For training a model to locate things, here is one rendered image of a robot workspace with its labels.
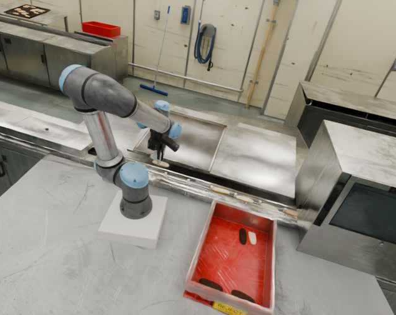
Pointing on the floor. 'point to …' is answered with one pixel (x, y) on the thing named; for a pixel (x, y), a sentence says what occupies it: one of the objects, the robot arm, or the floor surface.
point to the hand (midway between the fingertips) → (160, 161)
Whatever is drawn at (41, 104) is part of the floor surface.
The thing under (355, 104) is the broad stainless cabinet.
